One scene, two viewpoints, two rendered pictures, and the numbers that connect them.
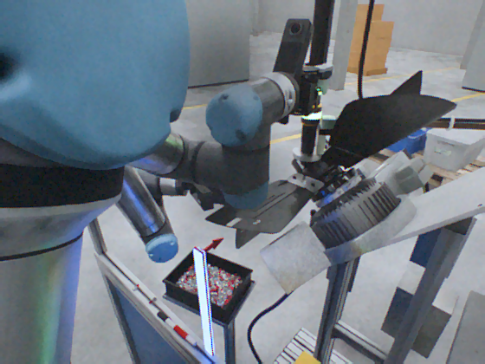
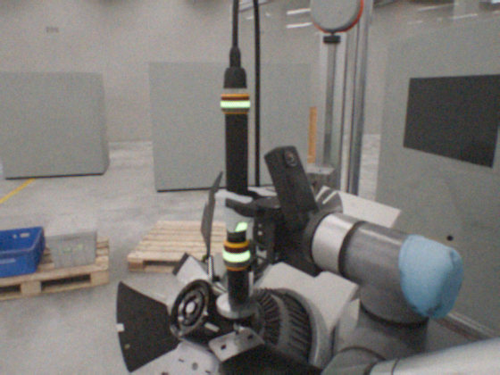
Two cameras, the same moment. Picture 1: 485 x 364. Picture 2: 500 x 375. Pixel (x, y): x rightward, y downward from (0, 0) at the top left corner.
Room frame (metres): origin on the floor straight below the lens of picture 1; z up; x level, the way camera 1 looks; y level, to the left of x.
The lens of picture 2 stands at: (0.49, 0.41, 1.63)
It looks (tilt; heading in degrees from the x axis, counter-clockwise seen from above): 14 degrees down; 287
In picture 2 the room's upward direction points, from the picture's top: straight up
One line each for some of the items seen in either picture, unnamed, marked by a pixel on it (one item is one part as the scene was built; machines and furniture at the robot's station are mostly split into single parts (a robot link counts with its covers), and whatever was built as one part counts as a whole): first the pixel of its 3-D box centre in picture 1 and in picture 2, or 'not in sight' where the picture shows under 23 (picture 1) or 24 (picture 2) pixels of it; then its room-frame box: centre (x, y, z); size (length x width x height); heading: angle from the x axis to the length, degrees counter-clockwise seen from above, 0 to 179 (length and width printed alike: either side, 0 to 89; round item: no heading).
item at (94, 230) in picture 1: (93, 228); not in sight; (0.76, 0.48, 0.96); 0.03 x 0.03 x 0.20; 48
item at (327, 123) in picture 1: (313, 136); (238, 279); (0.67, -0.16, 1.31); 0.09 x 0.07 x 0.10; 83
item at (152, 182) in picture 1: (145, 181); not in sight; (0.69, 0.26, 1.17); 0.11 x 0.08 x 0.09; 85
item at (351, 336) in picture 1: (359, 341); not in sight; (0.63, -0.40, 0.56); 0.19 x 0.04 x 0.04; 48
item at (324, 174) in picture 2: not in sight; (321, 180); (0.60, -0.77, 1.35); 0.10 x 0.07 x 0.09; 83
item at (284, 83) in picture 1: (272, 98); (342, 243); (0.50, -0.05, 1.44); 0.08 x 0.05 x 0.08; 58
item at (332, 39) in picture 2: not in sight; (327, 137); (0.59, -0.82, 1.48); 0.05 x 0.03 x 0.62; 173
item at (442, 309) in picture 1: (417, 314); not in sight; (0.62, -0.55, 0.73); 0.15 x 0.09 x 0.22; 48
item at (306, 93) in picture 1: (291, 91); (292, 230); (0.57, -0.09, 1.44); 0.12 x 0.08 x 0.09; 148
